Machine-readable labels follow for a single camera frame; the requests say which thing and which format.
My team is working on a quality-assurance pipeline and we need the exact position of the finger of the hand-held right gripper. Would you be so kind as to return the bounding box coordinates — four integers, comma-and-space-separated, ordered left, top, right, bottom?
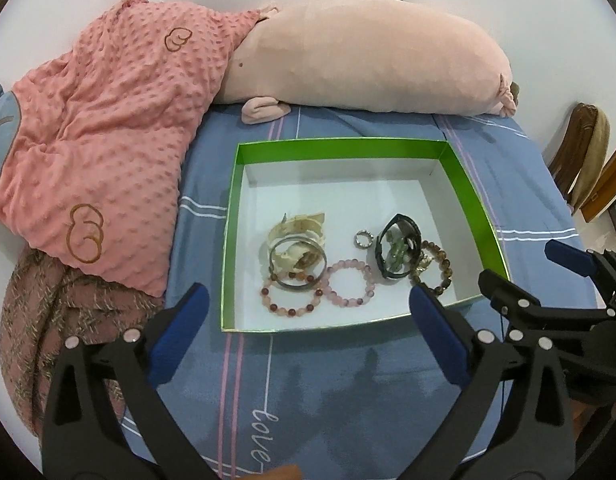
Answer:
478, 269, 615, 342
544, 239, 616, 307

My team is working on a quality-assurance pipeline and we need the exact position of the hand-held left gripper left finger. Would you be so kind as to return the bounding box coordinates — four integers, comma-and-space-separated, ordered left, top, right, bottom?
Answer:
42, 283, 211, 480

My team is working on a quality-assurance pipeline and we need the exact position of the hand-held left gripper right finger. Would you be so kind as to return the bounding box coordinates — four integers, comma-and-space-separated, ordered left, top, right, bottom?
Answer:
408, 285, 575, 480

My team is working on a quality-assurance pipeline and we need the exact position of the wooden bead bracelet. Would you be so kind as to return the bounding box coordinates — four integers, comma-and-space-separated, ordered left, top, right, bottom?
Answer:
408, 240, 457, 297

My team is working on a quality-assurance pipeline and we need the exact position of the green bead flower bracelet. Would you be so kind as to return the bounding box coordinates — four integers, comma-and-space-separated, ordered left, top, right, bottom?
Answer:
385, 229, 433, 272

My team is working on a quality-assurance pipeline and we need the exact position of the red and pink bead bracelet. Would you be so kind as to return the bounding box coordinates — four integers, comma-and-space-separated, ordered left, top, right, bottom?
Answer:
260, 267, 325, 317

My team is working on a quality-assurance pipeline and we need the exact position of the silver bangle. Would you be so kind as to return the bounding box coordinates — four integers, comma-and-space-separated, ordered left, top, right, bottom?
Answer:
268, 237, 329, 291

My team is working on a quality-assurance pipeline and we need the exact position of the green cardboard box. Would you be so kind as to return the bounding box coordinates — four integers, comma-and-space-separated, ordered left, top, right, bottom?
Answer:
220, 140, 512, 334

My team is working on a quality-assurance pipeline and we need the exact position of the black bangle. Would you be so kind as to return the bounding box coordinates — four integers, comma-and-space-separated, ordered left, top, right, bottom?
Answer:
375, 213, 423, 280

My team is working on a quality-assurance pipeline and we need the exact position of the wooden chair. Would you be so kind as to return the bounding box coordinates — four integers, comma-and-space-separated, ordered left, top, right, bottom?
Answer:
547, 102, 616, 226

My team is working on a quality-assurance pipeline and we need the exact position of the blue striped bedsheet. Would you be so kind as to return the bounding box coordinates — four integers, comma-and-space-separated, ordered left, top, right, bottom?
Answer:
118, 102, 598, 480

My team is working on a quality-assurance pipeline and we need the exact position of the brown fuzzy blanket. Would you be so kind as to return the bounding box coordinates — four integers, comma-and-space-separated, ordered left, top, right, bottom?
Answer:
0, 247, 169, 442

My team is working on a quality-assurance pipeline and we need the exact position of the cream wrist watch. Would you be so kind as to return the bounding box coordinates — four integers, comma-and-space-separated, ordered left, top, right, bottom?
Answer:
267, 212, 329, 272

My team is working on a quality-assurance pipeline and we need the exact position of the pink dotted blanket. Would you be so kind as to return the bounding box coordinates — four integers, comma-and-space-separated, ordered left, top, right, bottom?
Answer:
0, 0, 269, 297

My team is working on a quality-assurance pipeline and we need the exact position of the blue grey cushion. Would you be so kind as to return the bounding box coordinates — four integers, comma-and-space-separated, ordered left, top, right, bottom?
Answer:
0, 82, 21, 202

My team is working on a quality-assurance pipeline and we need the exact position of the pink plush pillow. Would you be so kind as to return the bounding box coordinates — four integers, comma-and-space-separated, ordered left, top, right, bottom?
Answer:
215, 0, 522, 126

